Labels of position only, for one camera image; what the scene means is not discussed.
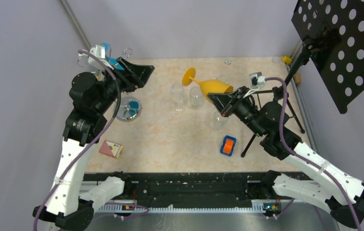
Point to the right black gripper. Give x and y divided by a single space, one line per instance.
232 100

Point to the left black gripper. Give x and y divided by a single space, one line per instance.
134 76

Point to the yellow wine glass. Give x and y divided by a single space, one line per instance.
206 86

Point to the clear ribbed short glass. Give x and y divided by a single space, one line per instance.
196 97

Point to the clear flute wine glass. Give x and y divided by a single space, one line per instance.
223 79

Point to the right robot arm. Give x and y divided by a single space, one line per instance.
330 189

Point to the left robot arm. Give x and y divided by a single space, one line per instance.
66 207

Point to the blue wine glass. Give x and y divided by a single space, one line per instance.
109 59

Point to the chrome wine glass rack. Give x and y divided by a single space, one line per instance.
130 107

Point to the blue orange toy car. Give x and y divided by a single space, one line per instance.
228 144

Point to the yellow corner clip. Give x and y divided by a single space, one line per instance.
286 59

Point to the pink card box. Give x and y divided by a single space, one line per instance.
111 149

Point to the black perforated music stand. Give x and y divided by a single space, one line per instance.
331 64

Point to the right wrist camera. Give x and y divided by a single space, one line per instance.
257 82

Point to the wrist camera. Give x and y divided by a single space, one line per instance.
257 82
96 57

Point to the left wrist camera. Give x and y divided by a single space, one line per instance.
96 57

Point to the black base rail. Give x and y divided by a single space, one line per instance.
190 190

